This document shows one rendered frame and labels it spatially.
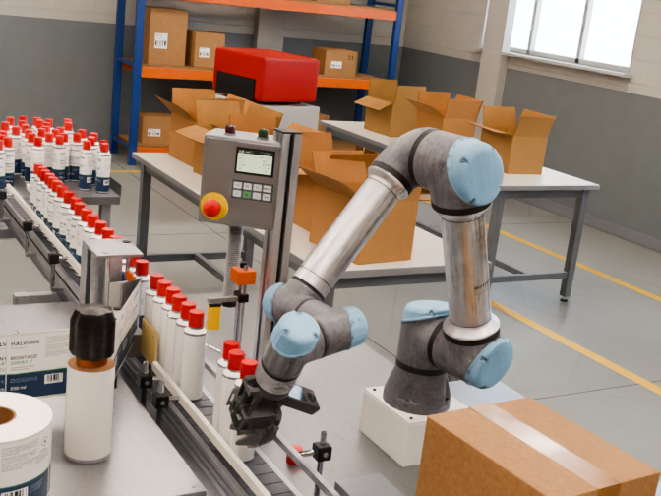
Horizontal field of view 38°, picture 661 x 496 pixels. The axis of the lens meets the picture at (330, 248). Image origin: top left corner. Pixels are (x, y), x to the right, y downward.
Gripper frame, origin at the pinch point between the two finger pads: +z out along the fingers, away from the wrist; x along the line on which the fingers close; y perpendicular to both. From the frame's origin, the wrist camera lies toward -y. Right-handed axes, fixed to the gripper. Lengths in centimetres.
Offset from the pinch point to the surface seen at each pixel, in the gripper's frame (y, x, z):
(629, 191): -537, -338, 255
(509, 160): -314, -268, 162
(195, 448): 6.0, -8.5, 13.9
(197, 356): 0.4, -29.0, 10.5
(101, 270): 13, -62, 17
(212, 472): 6.0, 0.3, 9.3
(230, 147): -3, -52, -30
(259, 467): -1.3, 3.6, 4.2
